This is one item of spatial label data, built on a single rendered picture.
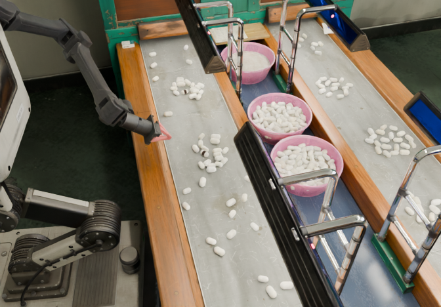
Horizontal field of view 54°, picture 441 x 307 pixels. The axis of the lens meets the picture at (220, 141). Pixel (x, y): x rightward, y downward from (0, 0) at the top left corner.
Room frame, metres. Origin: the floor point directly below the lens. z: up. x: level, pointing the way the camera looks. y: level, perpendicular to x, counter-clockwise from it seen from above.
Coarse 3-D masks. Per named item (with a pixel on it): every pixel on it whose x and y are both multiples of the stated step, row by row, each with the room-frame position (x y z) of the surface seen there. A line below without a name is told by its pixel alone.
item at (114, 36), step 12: (348, 0) 2.27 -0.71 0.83; (240, 12) 2.12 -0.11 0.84; (252, 12) 2.13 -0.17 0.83; (264, 12) 2.15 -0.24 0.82; (348, 12) 2.28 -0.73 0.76; (276, 24) 2.17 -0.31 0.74; (108, 36) 1.94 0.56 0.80; (120, 36) 1.95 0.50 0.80; (132, 36) 1.97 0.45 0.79; (180, 36) 2.05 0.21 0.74; (108, 48) 1.93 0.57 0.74; (120, 72) 1.94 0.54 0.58; (120, 84) 1.97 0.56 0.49; (120, 96) 1.96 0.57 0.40; (132, 144) 1.97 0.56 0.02
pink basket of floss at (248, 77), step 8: (232, 48) 1.91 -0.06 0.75; (248, 48) 1.93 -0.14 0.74; (256, 48) 1.92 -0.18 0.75; (264, 48) 1.90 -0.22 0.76; (224, 56) 1.85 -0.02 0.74; (272, 56) 1.82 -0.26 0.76; (272, 64) 1.74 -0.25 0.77; (232, 72) 1.71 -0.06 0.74; (248, 72) 1.67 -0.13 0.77; (256, 72) 1.68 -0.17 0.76; (264, 72) 1.72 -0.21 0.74; (232, 80) 1.74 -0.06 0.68; (248, 80) 1.70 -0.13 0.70; (256, 80) 1.71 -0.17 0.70
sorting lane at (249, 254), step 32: (160, 64) 1.78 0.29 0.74; (192, 64) 1.78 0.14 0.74; (160, 96) 1.53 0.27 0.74; (192, 128) 1.32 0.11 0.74; (224, 128) 1.32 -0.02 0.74; (192, 160) 1.14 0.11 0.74; (192, 192) 0.98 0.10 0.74; (224, 192) 0.98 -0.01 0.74; (192, 224) 0.84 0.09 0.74; (224, 224) 0.84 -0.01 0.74; (224, 256) 0.72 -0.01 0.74; (256, 256) 0.72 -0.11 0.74; (224, 288) 0.62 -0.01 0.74; (256, 288) 0.62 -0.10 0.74
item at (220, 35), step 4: (212, 28) 2.06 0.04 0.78; (216, 28) 2.06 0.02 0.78; (220, 28) 2.06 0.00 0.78; (224, 28) 2.06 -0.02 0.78; (236, 28) 2.06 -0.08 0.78; (212, 32) 2.02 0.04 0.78; (216, 32) 2.02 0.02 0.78; (220, 32) 2.02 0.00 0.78; (224, 32) 2.02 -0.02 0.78; (236, 32) 2.02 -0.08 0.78; (244, 32) 2.02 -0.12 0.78; (216, 36) 1.98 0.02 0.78; (220, 36) 1.98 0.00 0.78; (224, 36) 1.98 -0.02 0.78; (236, 36) 1.98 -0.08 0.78; (244, 36) 1.98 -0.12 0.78; (216, 40) 1.94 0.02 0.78; (220, 40) 1.94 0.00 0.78; (224, 40) 1.94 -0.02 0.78
